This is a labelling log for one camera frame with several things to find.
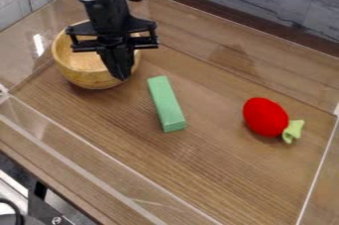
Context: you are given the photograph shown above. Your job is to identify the red plush strawberry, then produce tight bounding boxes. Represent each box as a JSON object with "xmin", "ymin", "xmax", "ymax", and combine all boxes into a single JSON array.
[{"xmin": 243, "ymin": 97, "xmax": 306, "ymax": 144}]

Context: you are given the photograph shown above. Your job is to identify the brown wooden bowl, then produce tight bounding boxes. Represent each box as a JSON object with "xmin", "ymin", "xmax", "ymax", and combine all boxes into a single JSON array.
[{"xmin": 53, "ymin": 30, "xmax": 125, "ymax": 90}]

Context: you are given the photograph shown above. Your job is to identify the green rectangular block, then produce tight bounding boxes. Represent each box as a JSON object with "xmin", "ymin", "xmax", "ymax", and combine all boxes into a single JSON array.
[{"xmin": 147, "ymin": 76, "xmax": 187, "ymax": 133}]

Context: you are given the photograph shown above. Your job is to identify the black table leg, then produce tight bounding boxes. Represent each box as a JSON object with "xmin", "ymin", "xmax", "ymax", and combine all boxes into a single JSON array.
[{"xmin": 29, "ymin": 180, "xmax": 49, "ymax": 213}]

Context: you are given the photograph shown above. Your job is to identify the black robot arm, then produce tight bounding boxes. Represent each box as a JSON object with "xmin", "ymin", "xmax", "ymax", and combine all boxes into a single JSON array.
[{"xmin": 66, "ymin": 0, "xmax": 159, "ymax": 80}]

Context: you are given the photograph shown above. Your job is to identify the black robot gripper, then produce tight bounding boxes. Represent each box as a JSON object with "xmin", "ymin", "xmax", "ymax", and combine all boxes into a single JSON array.
[{"xmin": 66, "ymin": 0, "xmax": 159, "ymax": 80}]

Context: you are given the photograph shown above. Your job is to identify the clear acrylic tray wall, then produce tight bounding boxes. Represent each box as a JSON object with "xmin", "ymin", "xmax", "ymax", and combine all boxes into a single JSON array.
[{"xmin": 0, "ymin": 85, "xmax": 223, "ymax": 225}]

